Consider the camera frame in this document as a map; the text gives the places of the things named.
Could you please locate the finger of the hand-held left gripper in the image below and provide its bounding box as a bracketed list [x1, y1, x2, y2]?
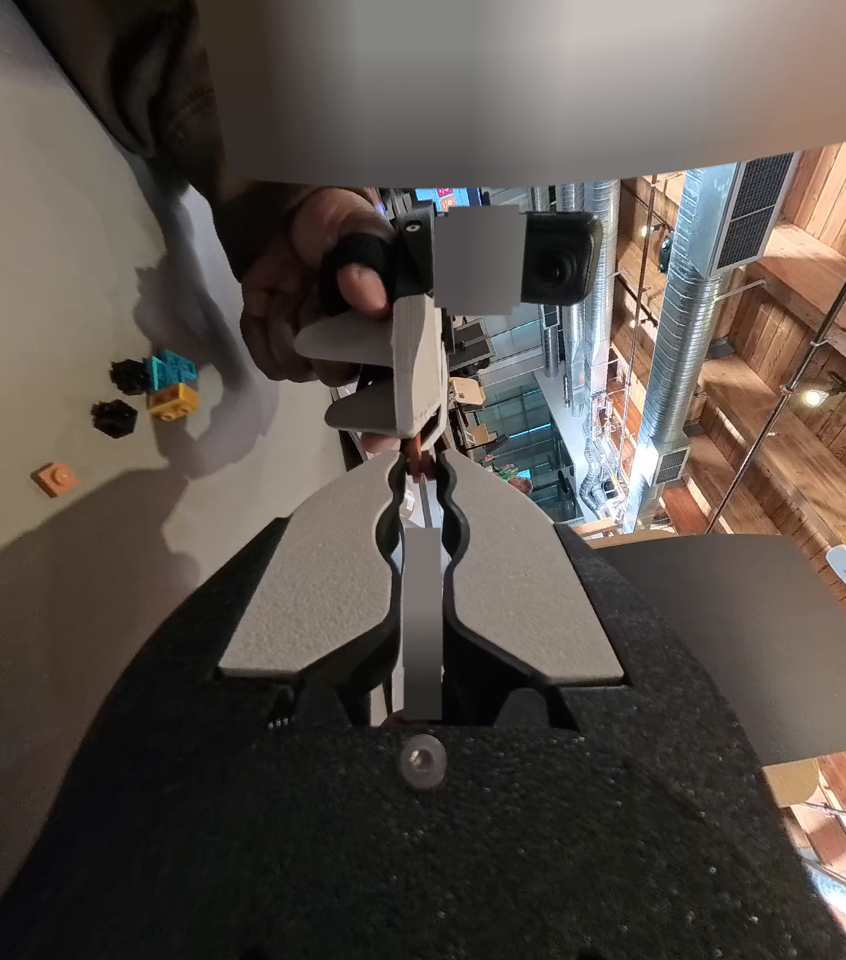
[415, 409, 450, 457]
[393, 294, 449, 440]

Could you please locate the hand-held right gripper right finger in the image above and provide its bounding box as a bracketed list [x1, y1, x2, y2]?
[438, 448, 627, 687]

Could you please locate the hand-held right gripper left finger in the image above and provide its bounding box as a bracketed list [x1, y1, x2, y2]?
[216, 452, 403, 682]

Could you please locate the teal toy brick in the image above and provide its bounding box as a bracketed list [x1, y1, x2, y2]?
[144, 349, 199, 393]

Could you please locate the small orange toy plate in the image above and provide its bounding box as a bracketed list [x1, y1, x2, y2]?
[30, 460, 82, 501]

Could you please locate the person's left forearm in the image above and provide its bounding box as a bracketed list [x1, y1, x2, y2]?
[18, 0, 368, 280]

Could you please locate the grey desk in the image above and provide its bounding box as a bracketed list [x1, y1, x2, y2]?
[0, 0, 394, 960]

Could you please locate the person's left hand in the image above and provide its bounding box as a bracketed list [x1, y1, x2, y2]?
[239, 187, 400, 456]

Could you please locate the colourful display screen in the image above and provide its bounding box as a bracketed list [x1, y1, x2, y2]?
[414, 187, 483, 213]

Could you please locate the dark grey panel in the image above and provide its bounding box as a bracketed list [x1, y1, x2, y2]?
[591, 534, 846, 768]

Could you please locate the ceiling vent grille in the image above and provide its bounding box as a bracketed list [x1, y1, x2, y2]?
[708, 150, 801, 277]

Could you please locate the black ceiling pipe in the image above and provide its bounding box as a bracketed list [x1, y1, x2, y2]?
[704, 187, 846, 535]

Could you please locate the corrugated silver duct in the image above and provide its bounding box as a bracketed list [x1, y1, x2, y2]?
[579, 180, 623, 391]

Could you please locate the silver ventilation duct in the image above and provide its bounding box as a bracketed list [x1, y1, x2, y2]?
[629, 165, 739, 526]

